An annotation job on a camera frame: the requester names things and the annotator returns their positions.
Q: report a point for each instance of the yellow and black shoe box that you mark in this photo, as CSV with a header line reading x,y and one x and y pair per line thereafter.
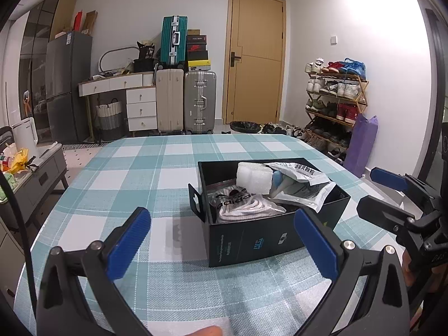
x,y
199,65

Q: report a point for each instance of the black red logo shoe box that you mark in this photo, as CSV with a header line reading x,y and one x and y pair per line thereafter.
x,y
196,47

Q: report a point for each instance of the black cardboard box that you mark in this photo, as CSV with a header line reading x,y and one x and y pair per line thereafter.
x,y
252,245

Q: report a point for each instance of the tan wooden door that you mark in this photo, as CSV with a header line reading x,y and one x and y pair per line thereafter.
x,y
259,77

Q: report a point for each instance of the wooden shoe rack with shoes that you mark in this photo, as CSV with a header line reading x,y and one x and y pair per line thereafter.
x,y
346,89

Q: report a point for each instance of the large cardboard box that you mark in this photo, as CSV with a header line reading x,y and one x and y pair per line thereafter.
x,y
63,14

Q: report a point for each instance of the dark glass wardrobe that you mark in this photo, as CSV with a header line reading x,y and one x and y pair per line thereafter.
x,y
38,42

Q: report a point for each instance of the white and grey laundry basket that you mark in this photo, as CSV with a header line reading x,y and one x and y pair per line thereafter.
x,y
108,120

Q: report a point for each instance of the black printed bag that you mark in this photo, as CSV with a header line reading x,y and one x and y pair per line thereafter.
x,y
145,50

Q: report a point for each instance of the silver suitcase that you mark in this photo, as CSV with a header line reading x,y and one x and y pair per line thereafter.
x,y
199,103

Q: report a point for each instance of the teal suitcase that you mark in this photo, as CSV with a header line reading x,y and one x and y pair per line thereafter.
x,y
173,42

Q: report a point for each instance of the loose pile of shoes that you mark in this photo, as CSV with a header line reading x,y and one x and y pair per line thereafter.
x,y
280,130

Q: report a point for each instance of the grey refrigerator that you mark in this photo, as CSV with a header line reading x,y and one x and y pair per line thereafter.
x,y
68,87

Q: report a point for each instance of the plain black shoe box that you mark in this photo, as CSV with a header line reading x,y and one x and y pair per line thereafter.
x,y
197,55

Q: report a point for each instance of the white printed plastic bag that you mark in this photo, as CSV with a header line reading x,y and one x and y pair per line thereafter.
x,y
304,190

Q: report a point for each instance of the beige suitcase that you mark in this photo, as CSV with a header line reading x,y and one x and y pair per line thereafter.
x,y
169,101

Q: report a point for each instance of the grey low cabinet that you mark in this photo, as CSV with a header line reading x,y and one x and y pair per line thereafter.
x,y
42,178

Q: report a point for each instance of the black trash bin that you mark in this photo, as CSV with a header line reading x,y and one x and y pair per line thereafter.
x,y
244,127

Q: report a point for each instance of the yellow plastic bag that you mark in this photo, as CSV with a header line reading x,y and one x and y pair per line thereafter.
x,y
21,161

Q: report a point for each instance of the white foam block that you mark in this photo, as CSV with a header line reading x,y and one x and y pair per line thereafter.
x,y
253,178

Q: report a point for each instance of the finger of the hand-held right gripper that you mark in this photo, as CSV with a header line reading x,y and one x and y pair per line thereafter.
x,y
381,213
388,178

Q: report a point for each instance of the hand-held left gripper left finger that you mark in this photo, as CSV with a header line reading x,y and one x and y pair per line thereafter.
x,y
127,248

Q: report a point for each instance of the oval metal frame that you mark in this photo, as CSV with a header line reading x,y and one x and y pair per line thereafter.
x,y
103,56

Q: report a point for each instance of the white desk with drawers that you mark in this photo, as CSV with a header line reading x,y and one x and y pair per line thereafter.
x,y
140,108

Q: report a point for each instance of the red paper bag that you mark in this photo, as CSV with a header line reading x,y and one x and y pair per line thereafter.
x,y
78,21

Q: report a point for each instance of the white appliance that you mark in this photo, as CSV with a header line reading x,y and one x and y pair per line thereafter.
x,y
25,136

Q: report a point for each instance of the person's left hand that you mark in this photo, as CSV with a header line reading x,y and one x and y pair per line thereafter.
x,y
206,331

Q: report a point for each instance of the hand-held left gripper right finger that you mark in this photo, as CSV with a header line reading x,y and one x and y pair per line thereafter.
x,y
315,248

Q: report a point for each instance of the purple bag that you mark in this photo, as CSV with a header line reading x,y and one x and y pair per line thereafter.
x,y
362,147

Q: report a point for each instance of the black white label shoe box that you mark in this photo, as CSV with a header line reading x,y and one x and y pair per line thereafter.
x,y
197,40

